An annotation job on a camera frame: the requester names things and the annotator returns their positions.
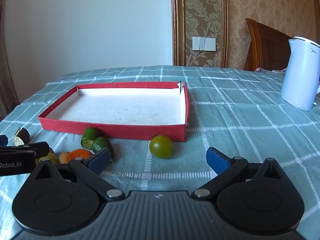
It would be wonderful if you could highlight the orange mandarin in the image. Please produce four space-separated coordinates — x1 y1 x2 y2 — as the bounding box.
66 149 93 160

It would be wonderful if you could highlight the white electric kettle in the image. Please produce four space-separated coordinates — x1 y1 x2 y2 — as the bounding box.
279 36 320 111

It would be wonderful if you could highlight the gold framed wallpaper panel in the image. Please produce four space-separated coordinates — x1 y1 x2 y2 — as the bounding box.
171 0 228 68

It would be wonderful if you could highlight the small green tomato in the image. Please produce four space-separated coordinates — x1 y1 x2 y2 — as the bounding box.
37 152 59 165

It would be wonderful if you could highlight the green cucumber piece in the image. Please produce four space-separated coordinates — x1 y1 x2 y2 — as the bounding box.
80 127 104 149
92 136 115 159

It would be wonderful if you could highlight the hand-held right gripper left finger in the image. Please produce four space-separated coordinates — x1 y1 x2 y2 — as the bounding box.
34 148 126 201

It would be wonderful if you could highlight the red cardboard box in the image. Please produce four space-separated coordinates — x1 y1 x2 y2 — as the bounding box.
38 81 190 142

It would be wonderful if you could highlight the pink cloth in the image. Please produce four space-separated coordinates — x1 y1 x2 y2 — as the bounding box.
255 67 288 74

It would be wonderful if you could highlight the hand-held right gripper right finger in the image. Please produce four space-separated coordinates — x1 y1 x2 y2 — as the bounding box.
191 147 286 201

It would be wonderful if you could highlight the white wall switch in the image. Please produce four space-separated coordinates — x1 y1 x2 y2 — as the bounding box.
192 36 217 52

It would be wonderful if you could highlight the teal checked cloth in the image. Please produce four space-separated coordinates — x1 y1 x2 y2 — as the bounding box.
0 65 320 240

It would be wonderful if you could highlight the brown patterned curtain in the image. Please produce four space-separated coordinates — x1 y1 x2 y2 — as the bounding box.
0 0 19 117

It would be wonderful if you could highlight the wooden headboard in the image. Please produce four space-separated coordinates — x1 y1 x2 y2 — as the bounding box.
244 18 294 72

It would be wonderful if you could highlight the large green tomato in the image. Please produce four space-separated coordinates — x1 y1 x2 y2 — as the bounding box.
149 134 174 159

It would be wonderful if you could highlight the black sushi roll toy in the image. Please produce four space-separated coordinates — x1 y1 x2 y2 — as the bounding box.
14 127 30 140

